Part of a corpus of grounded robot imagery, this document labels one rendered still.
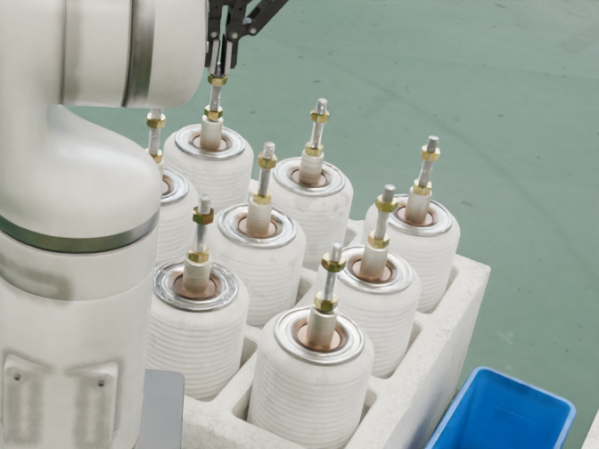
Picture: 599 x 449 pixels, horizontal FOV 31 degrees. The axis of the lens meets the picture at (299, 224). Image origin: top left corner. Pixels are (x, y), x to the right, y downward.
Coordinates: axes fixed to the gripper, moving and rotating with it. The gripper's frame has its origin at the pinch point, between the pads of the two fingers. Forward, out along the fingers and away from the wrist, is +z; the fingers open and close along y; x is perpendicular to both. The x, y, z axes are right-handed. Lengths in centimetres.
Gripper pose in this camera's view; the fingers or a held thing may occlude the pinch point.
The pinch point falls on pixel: (219, 53)
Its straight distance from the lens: 110.6
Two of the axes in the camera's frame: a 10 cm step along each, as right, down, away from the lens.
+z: -1.5, 8.4, 5.2
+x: 2.1, 5.4, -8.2
